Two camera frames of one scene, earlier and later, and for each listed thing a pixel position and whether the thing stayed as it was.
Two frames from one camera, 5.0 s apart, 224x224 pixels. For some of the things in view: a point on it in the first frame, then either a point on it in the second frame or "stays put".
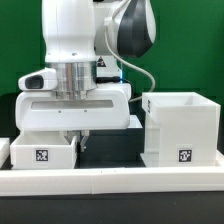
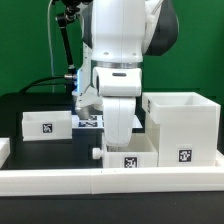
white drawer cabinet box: (182, 129) stays put
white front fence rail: (110, 181) stays put
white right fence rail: (219, 162) stays put
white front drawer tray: (43, 151) to (141, 152)
